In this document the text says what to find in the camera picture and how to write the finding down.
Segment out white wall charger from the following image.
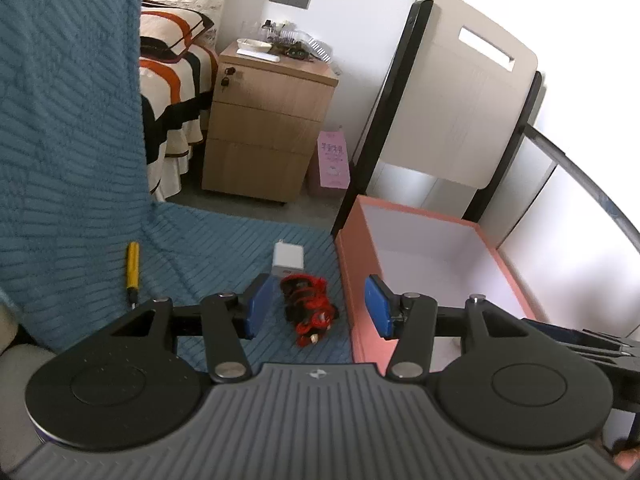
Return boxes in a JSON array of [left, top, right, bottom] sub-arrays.
[[271, 240, 304, 278]]

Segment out yellow handled screwdriver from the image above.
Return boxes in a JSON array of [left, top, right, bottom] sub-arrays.
[[126, 242, 140, 309]]

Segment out pink storage box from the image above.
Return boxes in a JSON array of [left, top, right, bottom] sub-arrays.
[[335, 196, 539, 372]]

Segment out blue textured sofa cover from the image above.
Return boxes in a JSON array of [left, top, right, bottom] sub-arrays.
[[1, 0, 345, 352]]

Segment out pink paper bag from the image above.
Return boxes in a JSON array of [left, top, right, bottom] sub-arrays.
[[306, 130, 350, 197]]

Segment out white folded cardboard sheet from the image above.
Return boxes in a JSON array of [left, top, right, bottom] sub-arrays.
[[380, 0, 538, 190]]

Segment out wooden three-drawer nightstand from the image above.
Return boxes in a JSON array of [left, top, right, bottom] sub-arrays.
[[202, 44, 338, 204]]

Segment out keys in drawer lock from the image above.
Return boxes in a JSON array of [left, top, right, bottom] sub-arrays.
[[220, 66, 236, 89]]

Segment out white remote on nightstand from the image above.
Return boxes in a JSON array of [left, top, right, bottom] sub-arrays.
[[236, 49, 281, 63]]

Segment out white bowl on nightstand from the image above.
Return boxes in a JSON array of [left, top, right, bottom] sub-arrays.
[[236, 38, 272, 53]]

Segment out clutter of small items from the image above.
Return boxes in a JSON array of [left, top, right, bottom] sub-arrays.
[[259, 20, 333, 63]]

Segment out striped pillow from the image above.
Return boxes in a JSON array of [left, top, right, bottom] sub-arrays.
[[139, 0, 214, 63]]

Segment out curved grey metal rail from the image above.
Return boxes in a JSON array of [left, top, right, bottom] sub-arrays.
[[523, 125, 640, 252]]

